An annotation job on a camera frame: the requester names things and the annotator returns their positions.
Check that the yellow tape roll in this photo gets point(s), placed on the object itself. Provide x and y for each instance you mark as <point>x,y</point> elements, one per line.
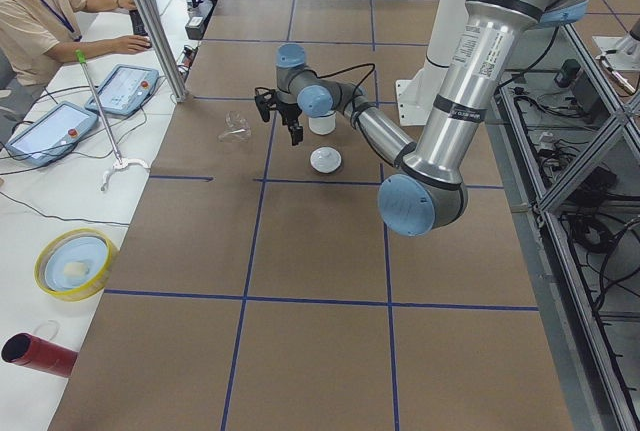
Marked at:
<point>76,265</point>

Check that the white enamel cup lid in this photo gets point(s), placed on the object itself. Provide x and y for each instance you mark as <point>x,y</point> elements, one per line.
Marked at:
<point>325,160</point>

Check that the aluminium frame post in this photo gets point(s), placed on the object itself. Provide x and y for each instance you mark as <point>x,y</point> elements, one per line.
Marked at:
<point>160,44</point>

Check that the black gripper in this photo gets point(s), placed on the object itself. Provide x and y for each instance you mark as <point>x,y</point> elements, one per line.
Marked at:
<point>288,113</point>

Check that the metal reacher grabber stick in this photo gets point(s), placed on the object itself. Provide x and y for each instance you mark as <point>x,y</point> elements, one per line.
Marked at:
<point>121,163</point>

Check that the seated person beige shirt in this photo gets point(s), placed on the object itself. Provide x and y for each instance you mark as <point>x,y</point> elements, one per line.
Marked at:
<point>38,37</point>

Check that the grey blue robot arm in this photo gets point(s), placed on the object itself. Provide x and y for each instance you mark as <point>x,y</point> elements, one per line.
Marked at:
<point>428,190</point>

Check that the red cylinder tube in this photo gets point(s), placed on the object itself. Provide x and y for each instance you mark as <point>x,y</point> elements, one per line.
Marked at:
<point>35,353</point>

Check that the white enamel cup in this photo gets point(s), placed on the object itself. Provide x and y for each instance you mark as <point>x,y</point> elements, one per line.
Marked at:
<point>322,125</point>

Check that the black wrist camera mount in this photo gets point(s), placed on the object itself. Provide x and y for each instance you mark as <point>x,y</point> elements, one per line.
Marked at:
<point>266,102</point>

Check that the blue teach pendant far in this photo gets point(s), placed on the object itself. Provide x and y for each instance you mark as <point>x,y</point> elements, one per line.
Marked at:
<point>126,88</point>

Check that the blue teach pendant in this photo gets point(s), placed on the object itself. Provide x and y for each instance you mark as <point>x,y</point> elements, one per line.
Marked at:
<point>53,135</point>
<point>126,88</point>

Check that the blue teach pendant near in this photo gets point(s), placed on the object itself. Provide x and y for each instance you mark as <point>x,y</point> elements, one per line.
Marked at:
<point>53,135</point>

